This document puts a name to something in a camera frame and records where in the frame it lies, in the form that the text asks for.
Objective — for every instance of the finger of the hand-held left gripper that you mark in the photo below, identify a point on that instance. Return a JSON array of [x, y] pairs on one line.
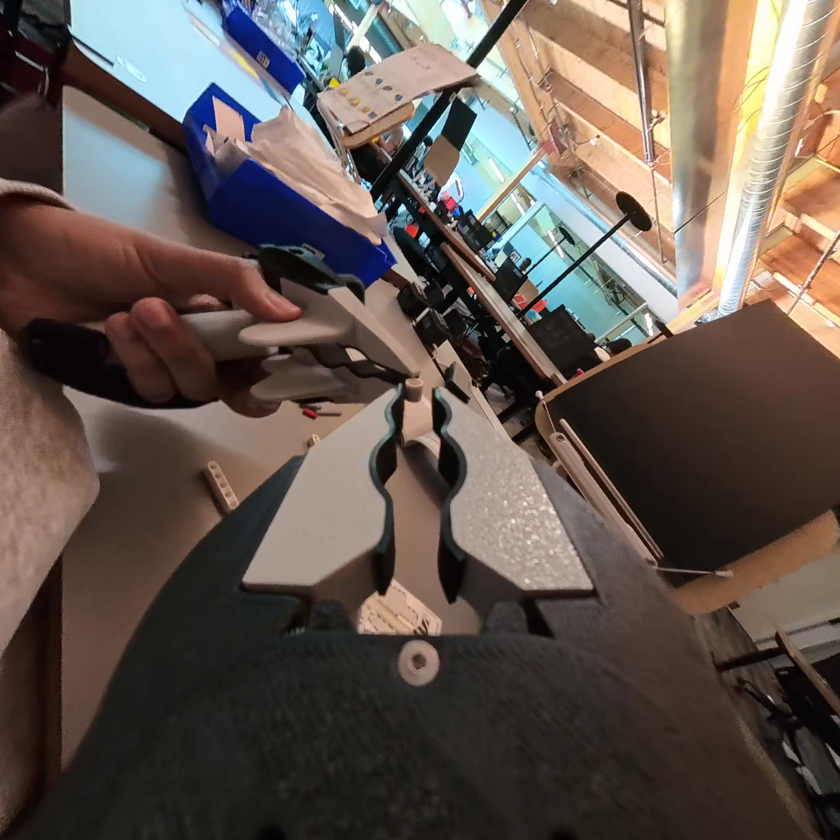
[[302, 384], [367, 328]]

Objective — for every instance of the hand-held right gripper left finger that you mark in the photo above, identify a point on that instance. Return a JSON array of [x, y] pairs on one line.
[[315, 518]]

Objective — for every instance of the grey lego pin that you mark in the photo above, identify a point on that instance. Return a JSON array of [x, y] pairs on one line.
[[417, 420]]

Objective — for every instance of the silver flat air duct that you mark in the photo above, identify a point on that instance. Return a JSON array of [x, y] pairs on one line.
[[702, 131]]

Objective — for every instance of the background desks with monitors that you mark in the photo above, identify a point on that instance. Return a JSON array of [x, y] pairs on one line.
[[459, 243]]

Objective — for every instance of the black pole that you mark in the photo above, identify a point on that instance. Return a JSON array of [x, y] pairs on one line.
[[459, 72]]

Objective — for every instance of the person's left hand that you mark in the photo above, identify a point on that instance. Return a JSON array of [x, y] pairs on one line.
[[98, 262]]

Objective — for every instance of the dark board with wooden edge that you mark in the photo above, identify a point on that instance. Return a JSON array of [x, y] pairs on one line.
[[689, 446]]

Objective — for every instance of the white paper bags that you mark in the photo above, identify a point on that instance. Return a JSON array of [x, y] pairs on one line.
[[295, 151]]

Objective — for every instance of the black round-top stand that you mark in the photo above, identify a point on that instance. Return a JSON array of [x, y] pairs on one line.
[[633, 210]]

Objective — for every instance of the cardboard sheet with stickers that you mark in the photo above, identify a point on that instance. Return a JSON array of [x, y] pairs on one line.
[[394, 79]]

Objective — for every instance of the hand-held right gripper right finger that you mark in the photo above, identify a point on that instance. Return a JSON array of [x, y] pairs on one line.
[[518, 525]]

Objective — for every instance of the thick white straight lego beam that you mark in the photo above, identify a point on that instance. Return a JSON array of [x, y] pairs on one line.
[[222, 487]]

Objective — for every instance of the blue plastic bin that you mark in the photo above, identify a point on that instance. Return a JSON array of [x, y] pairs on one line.
[[262, 203], [262, 49]]

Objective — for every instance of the silver spiral air duct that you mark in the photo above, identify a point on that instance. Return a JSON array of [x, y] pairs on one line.
[[774, 151]]

